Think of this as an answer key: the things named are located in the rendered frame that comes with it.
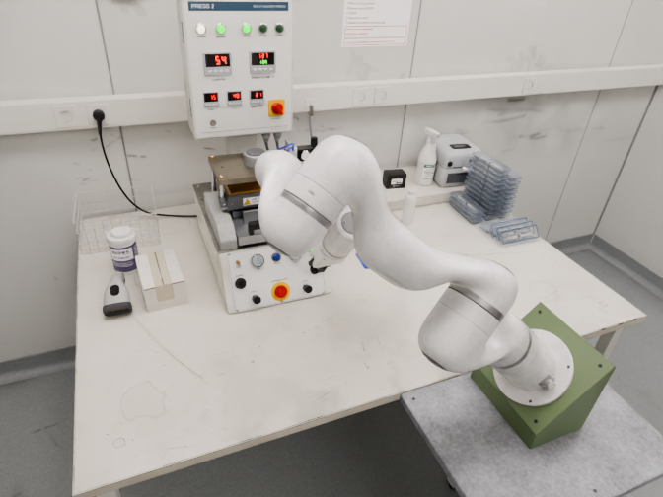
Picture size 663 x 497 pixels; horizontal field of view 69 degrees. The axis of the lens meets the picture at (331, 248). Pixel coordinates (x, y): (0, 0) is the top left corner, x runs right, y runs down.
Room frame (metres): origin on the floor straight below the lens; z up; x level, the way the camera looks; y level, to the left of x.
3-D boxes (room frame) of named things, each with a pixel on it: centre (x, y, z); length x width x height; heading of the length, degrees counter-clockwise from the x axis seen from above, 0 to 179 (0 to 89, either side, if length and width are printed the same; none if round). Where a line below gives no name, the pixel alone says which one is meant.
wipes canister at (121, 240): (1.29, 0.68, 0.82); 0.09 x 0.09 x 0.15
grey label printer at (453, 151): (2.10, -0.52, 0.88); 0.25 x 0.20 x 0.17; 19
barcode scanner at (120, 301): (1.13, 0.65, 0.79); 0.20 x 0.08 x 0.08; 25
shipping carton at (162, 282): (1.18, 0.53, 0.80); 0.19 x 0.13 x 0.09; 25
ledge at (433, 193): (1.97, -0.24, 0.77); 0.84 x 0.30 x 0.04; 115
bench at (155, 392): (1.40, -0.03, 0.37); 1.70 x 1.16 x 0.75; 115
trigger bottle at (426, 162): (2.01, -0.40, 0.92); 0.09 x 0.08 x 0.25; 32
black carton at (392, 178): (1.96, -0.26, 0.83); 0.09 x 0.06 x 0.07; 107
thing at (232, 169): (1.45, 0.25, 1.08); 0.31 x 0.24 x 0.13; 114
